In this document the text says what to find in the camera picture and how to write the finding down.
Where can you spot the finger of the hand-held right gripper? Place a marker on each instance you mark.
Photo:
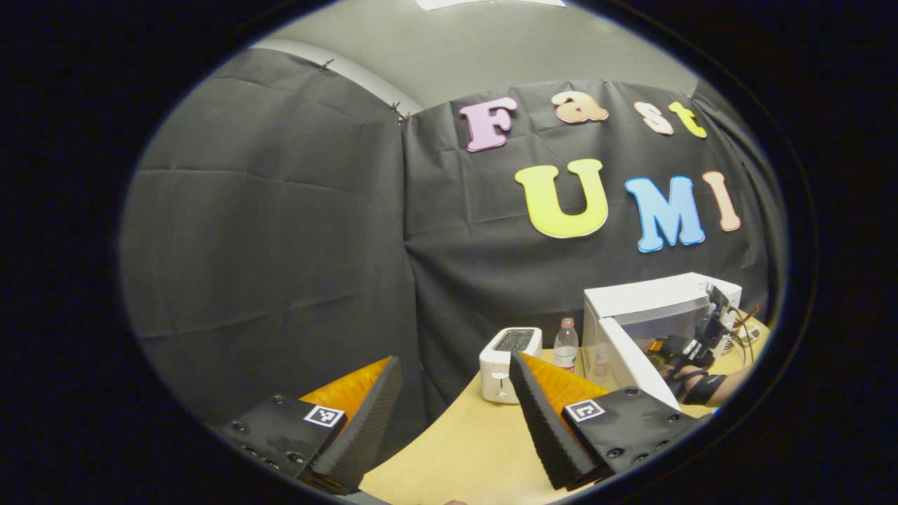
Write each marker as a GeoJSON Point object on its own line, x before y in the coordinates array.
{"type": "Point", "coordinates": [659, 346]}

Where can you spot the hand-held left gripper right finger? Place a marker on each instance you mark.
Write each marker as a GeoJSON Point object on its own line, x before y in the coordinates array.
{"type": "Point", "coordinates": [544, 421]}

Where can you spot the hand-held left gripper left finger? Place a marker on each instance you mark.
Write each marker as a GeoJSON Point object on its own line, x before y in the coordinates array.
{"type": "Point", "coordinates": [375, 421]}

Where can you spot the white microwave oven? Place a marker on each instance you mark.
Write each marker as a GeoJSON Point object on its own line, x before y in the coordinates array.
{"type": "Point", "coordinates": [652, 294]}

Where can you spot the small white dish green contents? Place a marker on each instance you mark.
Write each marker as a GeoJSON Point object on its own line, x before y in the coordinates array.
{"type": "Point", "coordinates": [754, 334]}

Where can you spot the brown utensil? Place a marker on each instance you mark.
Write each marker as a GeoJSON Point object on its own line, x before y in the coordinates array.
{"type": "Point", "coordinates": [752, 313]}

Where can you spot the white toaster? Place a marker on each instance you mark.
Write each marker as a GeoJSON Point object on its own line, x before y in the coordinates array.
{"type": "Point", "coordinates": [499, 368]}

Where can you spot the clear plastic water bottle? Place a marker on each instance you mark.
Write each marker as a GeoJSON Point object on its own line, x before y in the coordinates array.
{"type": "Point", "coordinates": [565, 347]}

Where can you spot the black backdrop cloth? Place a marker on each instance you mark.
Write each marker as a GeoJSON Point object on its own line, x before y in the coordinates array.
{"type": "Point", "coordinates": [280, 245]}

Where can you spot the ceiling light panel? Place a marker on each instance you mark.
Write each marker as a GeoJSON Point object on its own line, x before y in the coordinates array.
{"type": "Point", "coordinates": [491, 3]}

